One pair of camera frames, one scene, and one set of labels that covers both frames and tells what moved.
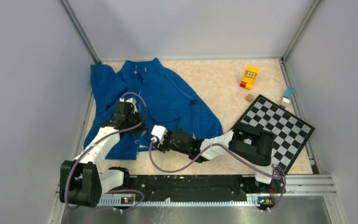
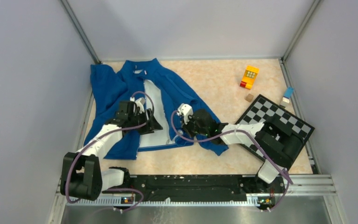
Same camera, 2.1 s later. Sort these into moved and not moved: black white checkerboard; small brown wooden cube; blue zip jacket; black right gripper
Moved: black right gripper
Not moved: black white checkerboard; blue zip jacket; small brown wooden cube
